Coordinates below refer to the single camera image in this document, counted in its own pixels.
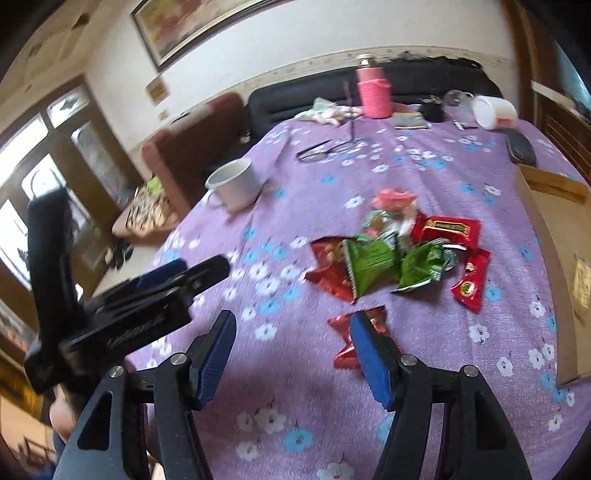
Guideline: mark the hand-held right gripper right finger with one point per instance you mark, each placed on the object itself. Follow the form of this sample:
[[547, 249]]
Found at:
[[374, 364]]

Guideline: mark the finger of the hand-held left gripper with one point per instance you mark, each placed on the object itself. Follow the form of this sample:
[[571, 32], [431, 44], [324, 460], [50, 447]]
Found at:
[[207, 272], [161, 273]]

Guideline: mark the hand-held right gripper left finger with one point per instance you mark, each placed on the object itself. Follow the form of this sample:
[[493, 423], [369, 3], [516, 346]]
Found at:
[[217, 364]]

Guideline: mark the shiny red foil packet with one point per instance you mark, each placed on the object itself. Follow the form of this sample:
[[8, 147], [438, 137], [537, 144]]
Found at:
[[344, 323]]

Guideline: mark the dark red snack packet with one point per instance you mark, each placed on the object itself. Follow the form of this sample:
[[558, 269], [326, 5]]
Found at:
[[328, 277]]

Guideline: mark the green snack packet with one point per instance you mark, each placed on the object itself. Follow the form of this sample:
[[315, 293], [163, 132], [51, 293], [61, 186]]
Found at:
[[418, 270], [369, 265]]

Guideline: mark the red face print snack packet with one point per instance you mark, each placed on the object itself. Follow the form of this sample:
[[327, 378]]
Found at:
[[471, 281]]

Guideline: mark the cardboard box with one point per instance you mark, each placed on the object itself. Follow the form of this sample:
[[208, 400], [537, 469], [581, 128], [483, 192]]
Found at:
[[558, 240]]

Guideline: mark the dark slippers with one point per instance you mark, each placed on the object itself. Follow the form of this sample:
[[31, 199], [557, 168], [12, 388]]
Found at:
[[119, 256]]

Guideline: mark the wooden low table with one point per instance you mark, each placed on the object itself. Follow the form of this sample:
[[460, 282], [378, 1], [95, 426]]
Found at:
[[138, 233]]

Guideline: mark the patterned tray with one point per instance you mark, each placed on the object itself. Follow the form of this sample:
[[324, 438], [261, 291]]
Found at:
[[150, 207]]

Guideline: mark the white mug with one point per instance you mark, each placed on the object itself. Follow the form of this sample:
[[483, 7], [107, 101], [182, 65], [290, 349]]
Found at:
[[235, 184]]

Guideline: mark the wooden glass door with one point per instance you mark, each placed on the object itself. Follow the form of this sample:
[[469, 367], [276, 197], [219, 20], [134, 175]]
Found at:
[[92, 152]]

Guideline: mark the brown armchair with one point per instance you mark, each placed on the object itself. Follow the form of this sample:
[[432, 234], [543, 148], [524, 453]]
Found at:
[[184, 143]]

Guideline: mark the purple floral tablecloth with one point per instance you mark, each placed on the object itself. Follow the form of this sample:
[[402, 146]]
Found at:
[[323, 184]]

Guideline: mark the eyeglasses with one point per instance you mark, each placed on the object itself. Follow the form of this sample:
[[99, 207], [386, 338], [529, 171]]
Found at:
[[311, 156]]

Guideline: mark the black sofa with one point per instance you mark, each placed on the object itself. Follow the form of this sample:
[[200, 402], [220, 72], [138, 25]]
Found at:
[[286, 106]]

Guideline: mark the white pink cloth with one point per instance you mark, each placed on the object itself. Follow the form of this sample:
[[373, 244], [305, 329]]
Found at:
[[330, 113]]

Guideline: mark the pink bottle with knit sleeve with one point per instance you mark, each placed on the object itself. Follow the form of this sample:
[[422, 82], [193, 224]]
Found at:
[[374, 97]]

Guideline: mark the small notebook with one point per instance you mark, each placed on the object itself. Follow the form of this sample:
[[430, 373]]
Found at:
[[408, 121]]

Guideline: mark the framed painting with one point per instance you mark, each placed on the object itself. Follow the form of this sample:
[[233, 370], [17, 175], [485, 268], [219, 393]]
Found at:
[[184, 23]]

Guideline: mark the nail clipper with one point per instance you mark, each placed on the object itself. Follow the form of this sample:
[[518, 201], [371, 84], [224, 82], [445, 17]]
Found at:
[[464, 125]]

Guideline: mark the small black cup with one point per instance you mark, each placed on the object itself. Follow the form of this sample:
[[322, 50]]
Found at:
[[433, 113]]

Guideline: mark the black glasses case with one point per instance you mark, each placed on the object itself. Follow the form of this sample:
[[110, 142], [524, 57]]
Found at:
[[521, 147]]

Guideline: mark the clear glass cup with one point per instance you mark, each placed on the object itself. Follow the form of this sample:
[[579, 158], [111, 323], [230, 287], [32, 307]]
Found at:
[[457, 99]]

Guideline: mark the white plastic jar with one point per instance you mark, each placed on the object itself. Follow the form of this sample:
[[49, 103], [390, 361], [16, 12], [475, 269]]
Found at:
[[494, 113]]

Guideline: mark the wooden brick pattern cabinet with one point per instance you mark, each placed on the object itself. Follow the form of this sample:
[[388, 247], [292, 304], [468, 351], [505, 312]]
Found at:
[[549, 120]]

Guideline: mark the window with lace curtain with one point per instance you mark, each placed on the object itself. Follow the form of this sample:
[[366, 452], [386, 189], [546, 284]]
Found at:
[[570, 74]]

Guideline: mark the small wall plaque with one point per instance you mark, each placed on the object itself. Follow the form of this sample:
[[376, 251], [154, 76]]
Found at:
[[158, 90]]

